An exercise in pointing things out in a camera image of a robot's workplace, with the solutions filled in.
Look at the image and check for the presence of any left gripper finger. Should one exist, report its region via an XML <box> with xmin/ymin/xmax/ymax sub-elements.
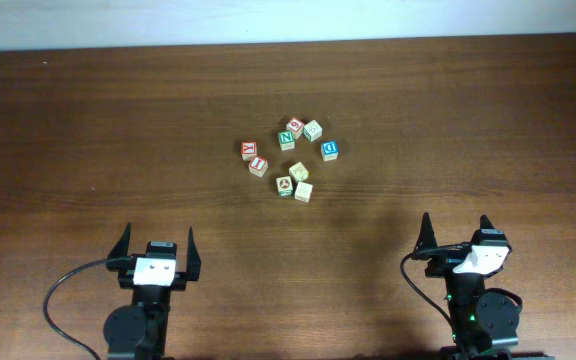
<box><xmin>185</xmin><ymin>228</ymin><xmax>201</xmax><ymax>281</ymax></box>
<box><xmin>107</xmin><ymin>223</ymin><xmax>131</xmax><ymax>260</ymax></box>

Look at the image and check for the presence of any blue D wooden block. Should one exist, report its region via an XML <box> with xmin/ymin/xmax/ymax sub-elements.
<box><xmin>320</xmin><ymin>141</ymin><xmax>339</xmax><ymax>161</ymax></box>

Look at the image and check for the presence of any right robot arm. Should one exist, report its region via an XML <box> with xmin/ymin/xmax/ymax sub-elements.
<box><xmin>410</xmin><ymin>213</ymin><xmax>523</xmax><ymax>360</ymax></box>

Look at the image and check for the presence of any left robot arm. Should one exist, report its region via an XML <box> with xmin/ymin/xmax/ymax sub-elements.
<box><xmin>103</xmin><ymin>225</ymin><xmax>201</xmax><ymax>360</ymax></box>

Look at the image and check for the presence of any red I wooden block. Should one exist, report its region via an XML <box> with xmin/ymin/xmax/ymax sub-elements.
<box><xmin>248</xmin><ymin>156</ymin><xmax>268</xmax><ymax>177</ymax></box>

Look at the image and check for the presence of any green picture wooden block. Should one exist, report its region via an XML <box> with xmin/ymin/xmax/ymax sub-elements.
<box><xmin>276</xmin><ymin>176</ymin><xmax>294</xmax><ymax>197</ymax></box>

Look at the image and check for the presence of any red K wooden block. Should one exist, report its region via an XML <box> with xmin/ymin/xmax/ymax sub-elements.
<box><xmin>241</xmin><ymin>141</ymin><xmax>258</xmax><ymax>161</ymax></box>

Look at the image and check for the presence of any plain pretzel wooden block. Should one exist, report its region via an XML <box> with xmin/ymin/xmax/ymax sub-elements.
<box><xmin>294</xmin><ymin>182</ymin><xmax>313</xmax><ymax>202</ymax></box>

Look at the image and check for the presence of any yellow letter wooden block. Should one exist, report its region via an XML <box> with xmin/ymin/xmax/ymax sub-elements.
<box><xmin>289</xmin><ymin>162</ymin><xmax>310</xmax><ymax>182</ymax></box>

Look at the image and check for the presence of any green N wooden block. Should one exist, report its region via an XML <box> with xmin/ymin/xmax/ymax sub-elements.
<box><xmin>278</xmin><ymin>131</ymin><xmax>295</xmax><ymax>151</ymax></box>

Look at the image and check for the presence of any green S wooden block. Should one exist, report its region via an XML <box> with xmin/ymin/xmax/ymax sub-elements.
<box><xmin>303</xmin><ymin>120</ymin><xmax>323</xmax><ymax>142</ymax></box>

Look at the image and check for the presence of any red 9 wooden block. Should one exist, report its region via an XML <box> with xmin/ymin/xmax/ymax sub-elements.
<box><xmin>286</xmin><ymin>117</ymin><xmax>304</xmax><ymax>139</ymax></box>

